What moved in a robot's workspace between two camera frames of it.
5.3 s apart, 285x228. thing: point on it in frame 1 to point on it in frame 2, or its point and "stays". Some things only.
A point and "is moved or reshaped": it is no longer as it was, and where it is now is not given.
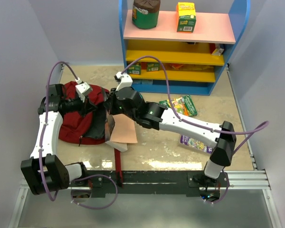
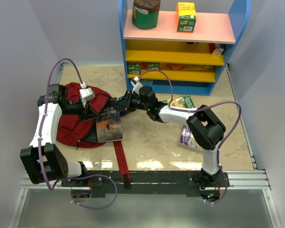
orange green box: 186,17 stays
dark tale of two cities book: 119,130 is moved or reshaped
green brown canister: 145,14 stays
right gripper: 109,103 to 125,103
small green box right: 153,66 stays
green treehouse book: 184,105 stays
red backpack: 87,127 is moved or reshaped
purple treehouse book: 196,144 stays
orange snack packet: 176,65 stays
